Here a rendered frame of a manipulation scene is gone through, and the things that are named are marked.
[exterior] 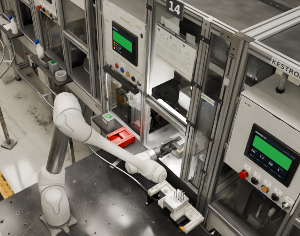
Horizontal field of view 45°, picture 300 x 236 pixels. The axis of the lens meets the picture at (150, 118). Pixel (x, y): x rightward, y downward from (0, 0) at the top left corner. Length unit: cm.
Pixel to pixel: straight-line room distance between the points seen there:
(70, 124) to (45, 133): 216
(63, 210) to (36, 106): 229
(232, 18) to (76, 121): 92
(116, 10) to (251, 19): 82
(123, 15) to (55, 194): 113
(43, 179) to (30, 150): 153
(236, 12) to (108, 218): 150
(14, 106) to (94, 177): 205
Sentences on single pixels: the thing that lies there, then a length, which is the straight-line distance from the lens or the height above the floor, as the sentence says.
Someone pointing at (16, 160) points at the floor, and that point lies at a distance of 388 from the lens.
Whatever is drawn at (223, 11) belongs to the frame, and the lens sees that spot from 185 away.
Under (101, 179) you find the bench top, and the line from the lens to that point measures 269.
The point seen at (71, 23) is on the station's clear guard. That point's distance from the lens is 292.
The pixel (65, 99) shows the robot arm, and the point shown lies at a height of 150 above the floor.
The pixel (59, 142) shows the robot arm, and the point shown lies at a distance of 220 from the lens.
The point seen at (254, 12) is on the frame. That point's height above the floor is 201.
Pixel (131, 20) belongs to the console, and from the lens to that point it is 215.
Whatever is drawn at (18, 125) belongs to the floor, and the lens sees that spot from 424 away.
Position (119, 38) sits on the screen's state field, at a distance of 227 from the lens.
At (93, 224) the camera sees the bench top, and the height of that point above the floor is 68.
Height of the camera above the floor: 277
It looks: 42 degrees down
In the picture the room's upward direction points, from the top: 3 degrees clockwise
